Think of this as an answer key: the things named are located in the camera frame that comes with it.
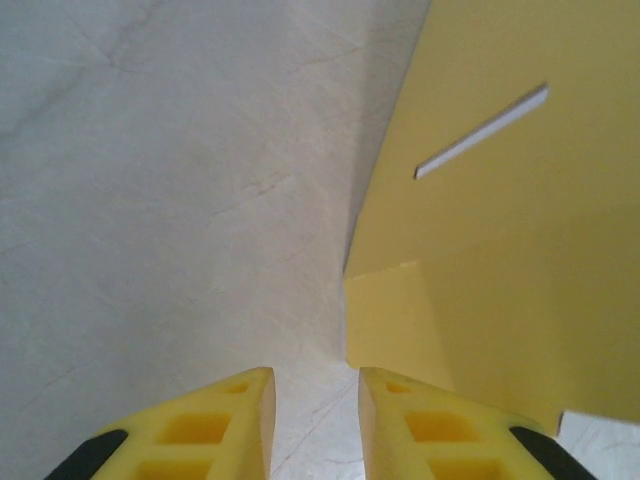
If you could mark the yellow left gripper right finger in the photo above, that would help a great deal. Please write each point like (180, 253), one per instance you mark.
(440, 440)

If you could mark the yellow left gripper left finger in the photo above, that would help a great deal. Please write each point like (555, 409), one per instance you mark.
(200, 440)

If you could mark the yellow paper box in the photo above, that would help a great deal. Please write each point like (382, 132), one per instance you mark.
(500, 250)

